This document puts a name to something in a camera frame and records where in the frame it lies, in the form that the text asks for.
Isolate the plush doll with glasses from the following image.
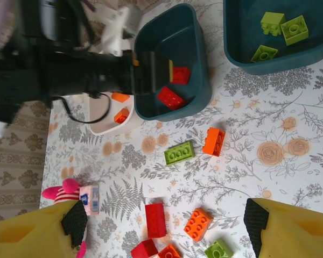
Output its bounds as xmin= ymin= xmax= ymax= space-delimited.
xmin=41 ymin=177 xmax=101 ymax=258

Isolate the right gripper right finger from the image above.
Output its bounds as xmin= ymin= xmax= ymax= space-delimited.
xmin=243 ymin=197 xmax=323 ymax=258

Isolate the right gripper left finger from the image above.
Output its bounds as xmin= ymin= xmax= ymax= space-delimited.
xmin=0 ymin=200 xmax=88 ymax=258

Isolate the small green lego brick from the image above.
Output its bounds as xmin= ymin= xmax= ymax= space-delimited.
xmin=250 ymin=45 xmax=278 ymax=64
xmin=280 ymin=15 xmax=310 ymax=46

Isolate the orange lego brick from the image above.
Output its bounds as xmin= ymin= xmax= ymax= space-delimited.
xmin=183 ymin=207 xmax=214 ymax=243
xmin=110 ymin=92 xmax=131 ymax=103
xmin=157 ymin=243 xmax=182 ymax=258
xmin=113 ymin=107 xmax=130 ymax=124
xmin=202 ymin=126 xmax=226 ymax=156

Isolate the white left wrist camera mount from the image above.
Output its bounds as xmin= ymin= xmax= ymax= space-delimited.
xmin=101 ymin=6 xmax=131 ymax=57

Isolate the white plastic bin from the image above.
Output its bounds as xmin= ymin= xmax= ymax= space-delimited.
xmin=88 ymin=91 xmax=142 ymax=135

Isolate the long green lego brick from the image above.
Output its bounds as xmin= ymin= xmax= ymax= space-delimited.
xmin=163 ymin=141 xmax=196 ymax=166

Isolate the teal plastic bin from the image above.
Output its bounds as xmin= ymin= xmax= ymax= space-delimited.
xmin=222 ymin=0 xmax=323 ymax=75
xmin=133 ymin=3 xmax=213 ymax=121

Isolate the black left camera cable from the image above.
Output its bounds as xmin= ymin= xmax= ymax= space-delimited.
xmin=52 ymin=92 xmax=111 ymax=124

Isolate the floral table cover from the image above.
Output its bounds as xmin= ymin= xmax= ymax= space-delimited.
xmin=40 ymin=0 xmax=323 ymax=258

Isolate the long red lego brick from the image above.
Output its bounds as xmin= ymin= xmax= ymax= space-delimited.
xmin=144 ymin=203 xmax=167 ymax=239

